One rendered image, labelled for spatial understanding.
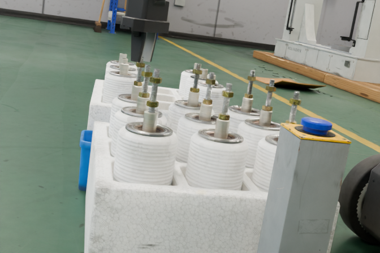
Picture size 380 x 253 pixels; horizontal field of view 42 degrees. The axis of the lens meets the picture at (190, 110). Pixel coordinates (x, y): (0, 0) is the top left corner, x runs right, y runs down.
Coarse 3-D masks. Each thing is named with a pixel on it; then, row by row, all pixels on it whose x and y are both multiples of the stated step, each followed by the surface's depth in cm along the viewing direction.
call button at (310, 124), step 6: (306, 120) 65; (312, 120) 65; (318, 120) 66; (324, 120) 66; (306, 126) 65; (312, 126) 64; (318, 126) 64; (324, 126) 64; (330, 126) 64; (312, 132) 65; (318, 132) 64; (324, 132) 65
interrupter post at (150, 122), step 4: (144, 112) 79; (148, 112) 78; (156, 112) 79; (144, 116) 79; (148, 116) 78; (152, 116) 78; (156, 116) 78; (144, 120) 79; (148, 120) 78; (152, 120) 78; (156, 120) 79; (144, 124) 79; (148, 124) 78; (152, 124) 78; (156, 124) 79; (144, 128) 79; (148, 128) 78; (152, 128) 78
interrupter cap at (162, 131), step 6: (126, 126) 78; (132, 126) 79; (138, 126) 80; (162, 126) 82; (132, 132) 76; (138, 132) 76; (144, 132) 77; (150, 132) 77; (156, 132) 79; (162, 132) 78; (168, 132) 79
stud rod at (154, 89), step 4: (156, 68) 78; (156, 72) 77; (156, 76) 77; (152, 84) 78; (156, 84) 78; (152, 88) 78; (156, 88) 78; (152, 92) 78; (156, 92) 78; (152, 96) 78; (156, 96) 78; (152, 100) 78; (152, 108) 78; (152, 112) 79
